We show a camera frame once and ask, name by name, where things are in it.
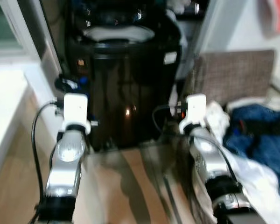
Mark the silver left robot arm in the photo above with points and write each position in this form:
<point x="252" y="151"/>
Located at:
<point x="67" y="163"/>

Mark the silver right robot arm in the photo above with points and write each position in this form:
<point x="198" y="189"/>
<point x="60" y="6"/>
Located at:
<point x="210" y="163"/>

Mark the black top-load washing machine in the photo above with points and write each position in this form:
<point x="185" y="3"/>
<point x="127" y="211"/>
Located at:
<point x="126" y="84"/>

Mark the white laundry inside washer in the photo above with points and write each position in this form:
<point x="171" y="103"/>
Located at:
<point x="116" y="33"/>

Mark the black garment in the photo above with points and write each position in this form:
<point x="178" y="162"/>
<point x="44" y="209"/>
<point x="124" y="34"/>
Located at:
<point x="261" y="126"/>

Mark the blue denim jeans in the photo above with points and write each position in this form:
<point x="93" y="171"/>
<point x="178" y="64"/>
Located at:
<point x="266" y="149"/>

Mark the white sticker on washer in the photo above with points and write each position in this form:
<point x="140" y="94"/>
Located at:
<point x="171" y="58"/>

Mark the white cloth garment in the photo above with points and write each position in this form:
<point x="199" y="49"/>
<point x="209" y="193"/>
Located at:
<point x="252" y="177"/>

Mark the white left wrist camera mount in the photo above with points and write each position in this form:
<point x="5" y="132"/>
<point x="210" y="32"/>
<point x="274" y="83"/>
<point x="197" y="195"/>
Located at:
<point x="75" y="109"/>

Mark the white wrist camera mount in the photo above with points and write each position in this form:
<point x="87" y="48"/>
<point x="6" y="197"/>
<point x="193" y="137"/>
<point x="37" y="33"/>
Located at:
<point x="195" y="109"/>
<point x="75" y="109"/>

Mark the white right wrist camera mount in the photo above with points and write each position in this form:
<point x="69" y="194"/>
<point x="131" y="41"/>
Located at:
<point x="195" y="109"/>

